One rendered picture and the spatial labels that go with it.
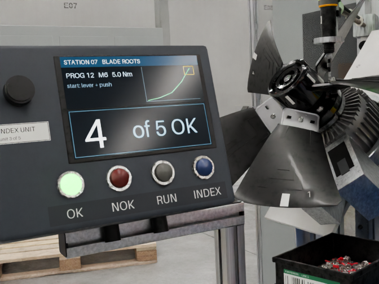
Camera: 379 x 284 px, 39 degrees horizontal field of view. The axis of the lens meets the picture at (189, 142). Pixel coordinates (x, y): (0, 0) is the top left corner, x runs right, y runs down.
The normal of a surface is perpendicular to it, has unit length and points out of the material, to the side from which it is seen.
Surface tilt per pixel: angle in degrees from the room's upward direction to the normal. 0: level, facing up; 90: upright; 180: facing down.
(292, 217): 50
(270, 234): 90
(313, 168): 39
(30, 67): 75
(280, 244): 90
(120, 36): 90
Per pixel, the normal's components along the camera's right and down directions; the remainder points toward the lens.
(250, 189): -0.35, -0.59
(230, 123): -0.58, -0.06
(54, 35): 0.49, 0.06
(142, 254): 0.22, 0.04
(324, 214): -0.36, 0.80
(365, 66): -0.70, -0.57
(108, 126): 0.46, -0.20
